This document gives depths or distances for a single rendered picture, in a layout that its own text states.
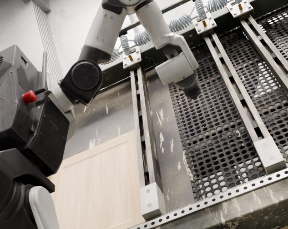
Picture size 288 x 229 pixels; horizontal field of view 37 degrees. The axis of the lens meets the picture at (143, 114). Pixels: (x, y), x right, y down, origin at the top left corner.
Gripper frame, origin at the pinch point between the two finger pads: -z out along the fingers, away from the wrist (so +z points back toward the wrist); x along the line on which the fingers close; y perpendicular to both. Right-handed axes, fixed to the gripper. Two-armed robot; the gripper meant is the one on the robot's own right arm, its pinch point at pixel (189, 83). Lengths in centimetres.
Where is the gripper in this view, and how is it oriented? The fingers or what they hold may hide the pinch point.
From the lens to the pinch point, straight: 153.0
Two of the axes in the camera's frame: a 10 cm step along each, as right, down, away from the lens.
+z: -2.6, -1.6, -9.5
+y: -9.0, 3.9, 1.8
